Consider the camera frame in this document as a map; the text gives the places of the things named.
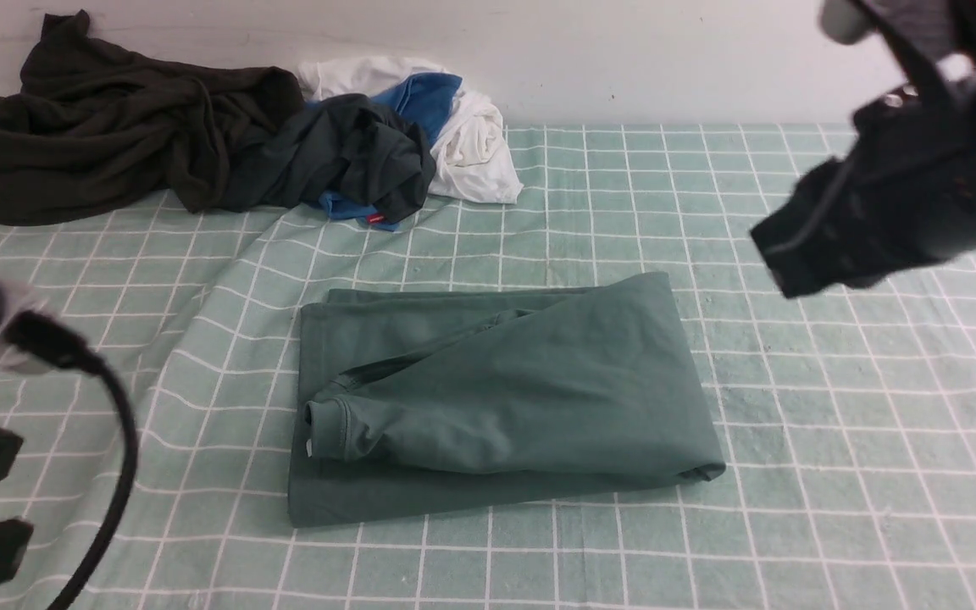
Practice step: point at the dark green crumpled garment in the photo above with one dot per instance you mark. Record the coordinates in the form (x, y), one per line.
(349, 145)

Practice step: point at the green long-sleeve shirt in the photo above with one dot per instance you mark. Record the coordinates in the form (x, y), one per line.
(413, 403)

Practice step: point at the white crumpled garment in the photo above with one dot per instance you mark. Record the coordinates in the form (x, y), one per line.
(473, 160)

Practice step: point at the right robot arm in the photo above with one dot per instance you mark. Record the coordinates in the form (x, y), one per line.
(918, 33)

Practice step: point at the green checkered tablecloth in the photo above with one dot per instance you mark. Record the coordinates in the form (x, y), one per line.
(848, 420)

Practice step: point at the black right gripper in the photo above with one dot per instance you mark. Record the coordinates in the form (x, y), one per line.
(903, 197)

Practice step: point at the dark brown crumpled garment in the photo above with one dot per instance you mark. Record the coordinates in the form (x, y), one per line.
(96, 127)

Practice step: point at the blue crumpled garment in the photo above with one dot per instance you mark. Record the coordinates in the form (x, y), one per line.
(426, 100)

